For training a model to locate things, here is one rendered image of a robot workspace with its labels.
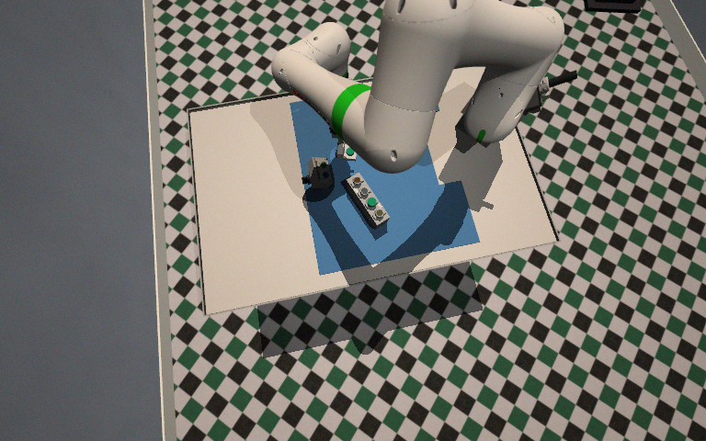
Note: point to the blue flat mat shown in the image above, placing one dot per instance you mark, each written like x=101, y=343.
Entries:
x=424, y=215

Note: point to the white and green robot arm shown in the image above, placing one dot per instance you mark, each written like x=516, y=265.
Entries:
x=388, y=124

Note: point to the small sloping desk with blue and green keys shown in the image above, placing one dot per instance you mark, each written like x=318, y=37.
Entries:
x=319, y=174

